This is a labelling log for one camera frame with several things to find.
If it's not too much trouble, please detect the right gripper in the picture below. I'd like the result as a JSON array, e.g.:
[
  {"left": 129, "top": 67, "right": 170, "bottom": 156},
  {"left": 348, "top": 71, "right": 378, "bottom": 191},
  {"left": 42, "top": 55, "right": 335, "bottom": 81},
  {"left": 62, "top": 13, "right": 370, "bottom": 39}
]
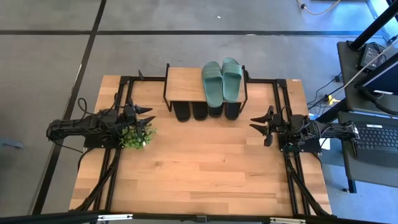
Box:
[{"left": 249, "top": 105, "right": 282, "bottom": 147}]

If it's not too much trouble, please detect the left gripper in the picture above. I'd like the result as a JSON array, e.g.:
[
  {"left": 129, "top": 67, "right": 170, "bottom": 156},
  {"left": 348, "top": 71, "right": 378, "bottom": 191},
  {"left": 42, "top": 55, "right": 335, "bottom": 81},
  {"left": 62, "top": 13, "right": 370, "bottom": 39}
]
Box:
[{"left": 123, "top": 103, "right": 156, "bottom": 128}]

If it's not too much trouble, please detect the black rubber slide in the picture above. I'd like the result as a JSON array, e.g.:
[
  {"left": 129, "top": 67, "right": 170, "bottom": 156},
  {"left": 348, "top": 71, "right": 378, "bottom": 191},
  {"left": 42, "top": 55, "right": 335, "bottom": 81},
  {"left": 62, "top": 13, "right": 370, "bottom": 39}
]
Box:
[
  {"left": 172, "top": 101, "right": 192, "bottom": 123},
  {"left": 224, "top": 101, "right": 242, "bottom": 121},
  {"left": 208, "top": 104, "right": 224, "bottom": 118},
  {"left": 191, "top": 101, "right": 209, "bottom": 121}
]

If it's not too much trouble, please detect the green rubber slide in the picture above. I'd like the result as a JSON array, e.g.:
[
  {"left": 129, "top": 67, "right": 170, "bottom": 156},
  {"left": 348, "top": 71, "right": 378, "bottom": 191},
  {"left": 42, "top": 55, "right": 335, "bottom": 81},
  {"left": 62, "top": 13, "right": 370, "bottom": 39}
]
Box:
[
  {"left": 201, "top": 61, "right": 224, "bottom": 108},
  {"left": 221, "top": 57, "right": 243, "bottom": 103}
]

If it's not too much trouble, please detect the green plant in white pot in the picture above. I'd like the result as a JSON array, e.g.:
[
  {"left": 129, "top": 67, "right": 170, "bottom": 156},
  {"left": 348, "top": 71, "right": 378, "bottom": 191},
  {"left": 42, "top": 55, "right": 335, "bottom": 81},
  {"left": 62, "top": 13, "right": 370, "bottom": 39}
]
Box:
[{"left": 119, "top": 123, "right": 157, "bottom": 151}]

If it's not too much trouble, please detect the dark grey desk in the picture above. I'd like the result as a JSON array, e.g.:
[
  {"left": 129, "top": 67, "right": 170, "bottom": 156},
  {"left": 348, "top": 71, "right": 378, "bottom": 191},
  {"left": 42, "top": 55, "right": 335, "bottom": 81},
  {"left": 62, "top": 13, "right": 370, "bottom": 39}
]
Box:
[{"left": 336, "top": 40, "right": 398, "bottom": 194}]

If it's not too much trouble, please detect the black keyboard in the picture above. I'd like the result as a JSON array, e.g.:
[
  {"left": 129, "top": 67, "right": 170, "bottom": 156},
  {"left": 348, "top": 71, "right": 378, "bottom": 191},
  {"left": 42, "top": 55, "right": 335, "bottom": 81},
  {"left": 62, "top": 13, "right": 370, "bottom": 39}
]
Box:
[{"left": 337, "top": 111, "right": 398, "bottom": 169}]

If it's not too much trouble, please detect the black flat monitor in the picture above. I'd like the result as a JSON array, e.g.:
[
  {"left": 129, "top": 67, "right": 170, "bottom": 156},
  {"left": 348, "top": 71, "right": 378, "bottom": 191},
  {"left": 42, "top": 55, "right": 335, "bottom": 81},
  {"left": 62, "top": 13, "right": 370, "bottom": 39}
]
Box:
[{"left": 354, "top": 52, "right": 398, "bottom": 97}]

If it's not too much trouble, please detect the black power box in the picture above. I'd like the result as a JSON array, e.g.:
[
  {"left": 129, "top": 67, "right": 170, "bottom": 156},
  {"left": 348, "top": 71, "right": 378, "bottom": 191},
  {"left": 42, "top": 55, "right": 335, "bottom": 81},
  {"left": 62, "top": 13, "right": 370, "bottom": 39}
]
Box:
[{"left": 359, "top": 43, "right": 387, "bottom": 71}]

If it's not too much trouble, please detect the black pole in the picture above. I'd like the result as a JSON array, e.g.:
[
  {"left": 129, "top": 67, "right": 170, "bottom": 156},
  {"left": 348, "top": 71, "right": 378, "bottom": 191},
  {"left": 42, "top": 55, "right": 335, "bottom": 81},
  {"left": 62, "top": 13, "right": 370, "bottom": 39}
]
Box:
[{"left": 349, "top": 0, "right": 398, "bottom": 51}]

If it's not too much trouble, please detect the black metal rig frame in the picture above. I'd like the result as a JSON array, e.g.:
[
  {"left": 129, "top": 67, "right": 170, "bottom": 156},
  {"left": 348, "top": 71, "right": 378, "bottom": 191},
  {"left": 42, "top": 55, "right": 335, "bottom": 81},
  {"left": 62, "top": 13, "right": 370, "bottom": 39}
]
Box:
[{"left": 68, "top": 70, "right": 333, "bottom": 218}]

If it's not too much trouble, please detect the wooden shelf with black frame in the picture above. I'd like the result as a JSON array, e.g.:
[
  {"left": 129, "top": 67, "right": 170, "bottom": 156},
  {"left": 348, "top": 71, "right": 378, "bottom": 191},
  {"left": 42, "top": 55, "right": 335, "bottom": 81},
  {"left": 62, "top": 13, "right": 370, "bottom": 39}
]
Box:
[{"left": 163, "top": 63, "right": 249, "bottom": 113}]

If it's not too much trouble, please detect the yellow cable with black plug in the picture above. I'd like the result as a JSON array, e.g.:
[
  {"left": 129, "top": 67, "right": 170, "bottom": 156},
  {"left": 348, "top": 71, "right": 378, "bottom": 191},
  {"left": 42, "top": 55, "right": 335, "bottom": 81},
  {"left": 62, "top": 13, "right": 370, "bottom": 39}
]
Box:
[{"left": 296, "top": 0, "right": 342, "bottom": 16}]

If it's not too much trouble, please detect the black camera mount rail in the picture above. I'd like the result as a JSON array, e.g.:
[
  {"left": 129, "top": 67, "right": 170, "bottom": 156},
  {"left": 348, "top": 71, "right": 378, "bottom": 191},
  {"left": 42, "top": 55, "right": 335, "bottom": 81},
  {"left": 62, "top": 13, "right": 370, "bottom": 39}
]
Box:
[{"left": 0, "top": 210, "right": 398, "bottom": 224}]

